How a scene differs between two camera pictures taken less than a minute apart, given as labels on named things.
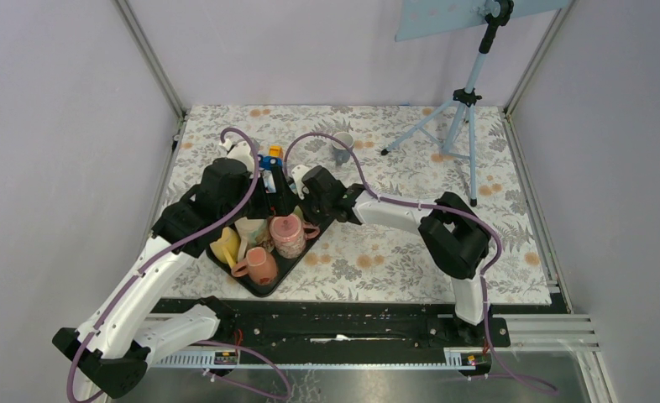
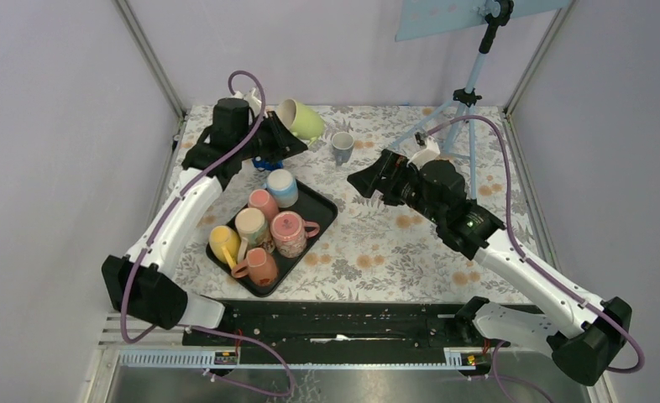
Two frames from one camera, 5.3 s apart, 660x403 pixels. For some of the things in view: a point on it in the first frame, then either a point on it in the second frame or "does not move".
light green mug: (298, 211) to (300, 119)
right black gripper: (304, 205) to (392, 166)
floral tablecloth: (416, 155) does not move
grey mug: (342, 153) does not move
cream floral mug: (253, 233) does not move
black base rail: (350, 326) does not move
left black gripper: (283, 201) to (285, 143)
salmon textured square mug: (260, 266) does not move
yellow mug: (227, 247) does not move
